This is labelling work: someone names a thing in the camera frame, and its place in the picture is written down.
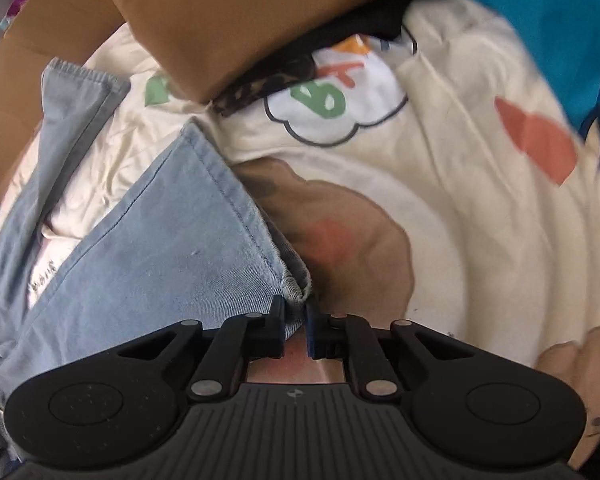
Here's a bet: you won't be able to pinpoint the light blue denim jeans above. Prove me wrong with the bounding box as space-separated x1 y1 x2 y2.
0 57 314 411

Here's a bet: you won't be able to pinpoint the brown cardboard sheet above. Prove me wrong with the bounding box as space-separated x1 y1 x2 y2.
0 0 133 181

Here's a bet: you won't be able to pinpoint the brown folded garment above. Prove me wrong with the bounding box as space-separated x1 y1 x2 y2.
105 0 446 107

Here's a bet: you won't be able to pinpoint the black folded garment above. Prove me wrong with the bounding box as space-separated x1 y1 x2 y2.
305 0 462 61

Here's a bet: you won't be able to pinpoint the cream bear-print bed sheet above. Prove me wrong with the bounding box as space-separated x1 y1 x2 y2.
0 5 600 480

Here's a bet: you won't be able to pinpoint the teal printed blanket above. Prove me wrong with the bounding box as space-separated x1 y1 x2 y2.
430 0 600 187

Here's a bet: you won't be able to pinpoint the leopard print garment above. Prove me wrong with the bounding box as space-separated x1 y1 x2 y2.
211 52 322 117

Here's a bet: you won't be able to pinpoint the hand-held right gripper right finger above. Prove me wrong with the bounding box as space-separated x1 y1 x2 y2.
305 303 474 404

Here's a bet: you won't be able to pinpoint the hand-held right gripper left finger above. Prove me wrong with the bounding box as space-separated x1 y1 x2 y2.
114 295 287 403

